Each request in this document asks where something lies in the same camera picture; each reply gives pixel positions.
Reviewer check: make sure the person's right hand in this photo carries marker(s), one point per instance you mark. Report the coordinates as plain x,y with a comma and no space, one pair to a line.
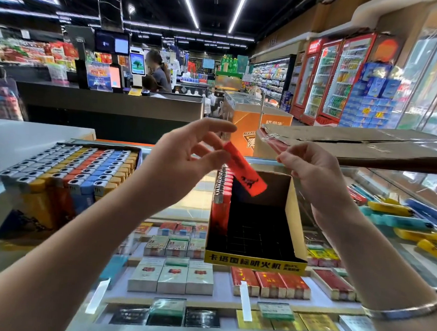
322,182

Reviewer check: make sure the person's left hand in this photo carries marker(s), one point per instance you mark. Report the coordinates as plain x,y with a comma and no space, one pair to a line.
169,167

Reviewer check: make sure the person's right thumb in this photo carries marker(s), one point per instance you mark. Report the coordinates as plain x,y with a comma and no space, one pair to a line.
289,164

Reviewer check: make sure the person's left middle finger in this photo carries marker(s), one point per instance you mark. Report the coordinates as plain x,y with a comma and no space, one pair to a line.
213,126

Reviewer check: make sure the person's left thumb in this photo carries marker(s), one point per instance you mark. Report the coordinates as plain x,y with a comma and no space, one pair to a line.
213,162

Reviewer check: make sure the red lighter with black print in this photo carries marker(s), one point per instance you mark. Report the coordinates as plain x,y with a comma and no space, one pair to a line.
246,173

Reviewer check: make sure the person's right forearm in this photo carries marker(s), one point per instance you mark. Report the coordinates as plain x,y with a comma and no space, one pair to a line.
378,279

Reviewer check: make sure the person's left forearm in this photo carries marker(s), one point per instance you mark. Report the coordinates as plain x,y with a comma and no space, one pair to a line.
66,261

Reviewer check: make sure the red plastic wrapper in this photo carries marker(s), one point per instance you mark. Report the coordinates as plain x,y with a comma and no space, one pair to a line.
274,144

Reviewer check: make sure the orange chest freezer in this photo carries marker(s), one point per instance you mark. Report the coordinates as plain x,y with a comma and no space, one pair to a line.
249,124

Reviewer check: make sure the row of red lighters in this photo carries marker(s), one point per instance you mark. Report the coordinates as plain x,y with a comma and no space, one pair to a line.
222,197

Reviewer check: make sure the glass display counter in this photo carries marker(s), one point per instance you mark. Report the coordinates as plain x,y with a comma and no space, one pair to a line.
189,206

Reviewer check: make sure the stack of green bottles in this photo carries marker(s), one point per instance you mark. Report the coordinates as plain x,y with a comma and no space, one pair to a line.
233,64

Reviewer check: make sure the black yellow lighter display box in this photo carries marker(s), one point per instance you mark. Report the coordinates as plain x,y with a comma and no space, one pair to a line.
258,229

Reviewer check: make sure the open refrigerated shelf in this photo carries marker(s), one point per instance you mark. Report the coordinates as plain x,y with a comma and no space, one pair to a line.
271,77

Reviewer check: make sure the red long lighter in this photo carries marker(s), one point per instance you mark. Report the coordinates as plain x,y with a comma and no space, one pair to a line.
357,196

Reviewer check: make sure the red drinks fridge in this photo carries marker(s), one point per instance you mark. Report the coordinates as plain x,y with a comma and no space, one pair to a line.
321,81
306,80
348,75

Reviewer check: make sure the flattened brown cardboard box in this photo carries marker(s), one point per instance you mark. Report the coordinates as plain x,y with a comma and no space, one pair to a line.
373,144

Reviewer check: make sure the row of assorted cigarette packs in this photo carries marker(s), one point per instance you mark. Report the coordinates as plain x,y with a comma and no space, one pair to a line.
172,242

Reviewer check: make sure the yellow green cigarette packs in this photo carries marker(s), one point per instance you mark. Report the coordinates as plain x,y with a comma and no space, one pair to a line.
322,256

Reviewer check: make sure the white self-service kiosk screen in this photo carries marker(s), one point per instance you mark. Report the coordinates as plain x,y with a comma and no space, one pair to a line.
137,63

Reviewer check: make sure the stack of blue boxes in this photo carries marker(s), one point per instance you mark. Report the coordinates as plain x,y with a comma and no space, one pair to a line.
370,101

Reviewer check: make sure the black checkout counter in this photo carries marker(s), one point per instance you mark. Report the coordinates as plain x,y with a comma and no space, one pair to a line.
107,107

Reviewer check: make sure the yellow long lighter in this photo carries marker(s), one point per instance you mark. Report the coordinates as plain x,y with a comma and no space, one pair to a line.
434,251
422,235
389,208

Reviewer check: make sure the ceiling light strip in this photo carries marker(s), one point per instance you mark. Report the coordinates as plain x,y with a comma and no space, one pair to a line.
188,4
240,8

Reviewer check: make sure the teal long lighter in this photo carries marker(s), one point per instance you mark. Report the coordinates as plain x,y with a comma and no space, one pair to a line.
397,220

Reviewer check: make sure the blue poster sign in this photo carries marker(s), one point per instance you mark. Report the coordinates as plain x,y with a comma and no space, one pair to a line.
99,76

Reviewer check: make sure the red and white cigarette pack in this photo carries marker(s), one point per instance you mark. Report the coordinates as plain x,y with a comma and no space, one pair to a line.
333,285

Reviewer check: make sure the twin overhead monitors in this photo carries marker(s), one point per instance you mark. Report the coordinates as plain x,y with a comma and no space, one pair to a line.
112,43

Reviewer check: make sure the tray of multicoloured lighters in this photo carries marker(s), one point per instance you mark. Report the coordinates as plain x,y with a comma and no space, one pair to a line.
72,175

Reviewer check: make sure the white price tag strip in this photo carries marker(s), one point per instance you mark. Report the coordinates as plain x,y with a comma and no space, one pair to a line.
246,301
97,297

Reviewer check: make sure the blue long lighter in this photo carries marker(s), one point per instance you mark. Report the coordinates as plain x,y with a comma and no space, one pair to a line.
430,212

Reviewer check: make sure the row of dark cigarette packs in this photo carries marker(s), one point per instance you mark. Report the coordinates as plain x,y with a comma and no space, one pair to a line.
200,318

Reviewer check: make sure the glass entrance doors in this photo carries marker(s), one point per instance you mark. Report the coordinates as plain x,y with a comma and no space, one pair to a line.
433,81

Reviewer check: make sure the shelf of red packaged goods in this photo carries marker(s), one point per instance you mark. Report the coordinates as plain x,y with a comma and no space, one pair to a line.
32,51

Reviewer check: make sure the rack of hanging snack packets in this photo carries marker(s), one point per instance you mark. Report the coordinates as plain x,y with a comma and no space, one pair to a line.
1,99

